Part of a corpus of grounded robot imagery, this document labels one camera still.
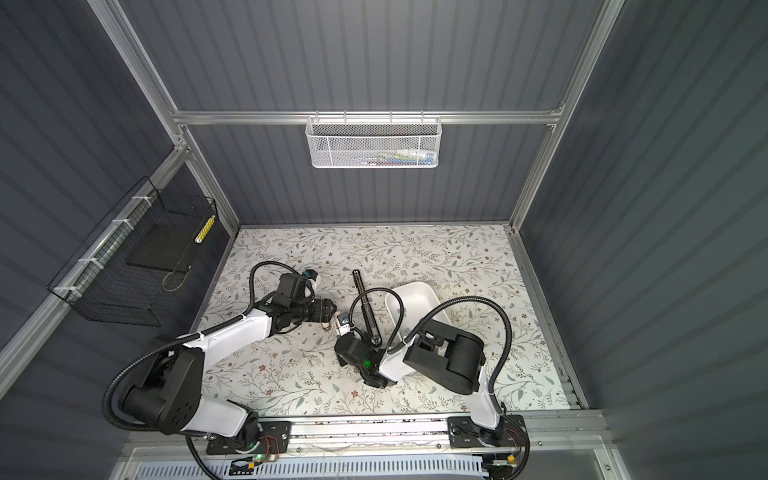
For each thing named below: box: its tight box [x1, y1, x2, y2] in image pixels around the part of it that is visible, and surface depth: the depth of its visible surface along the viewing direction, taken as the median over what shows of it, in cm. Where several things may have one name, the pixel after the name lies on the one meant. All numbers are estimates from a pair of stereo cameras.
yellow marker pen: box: [194, 214, 216, 244], surface depth 82 cm
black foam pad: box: [126, 218, 209, 274], surface depth 80 cm
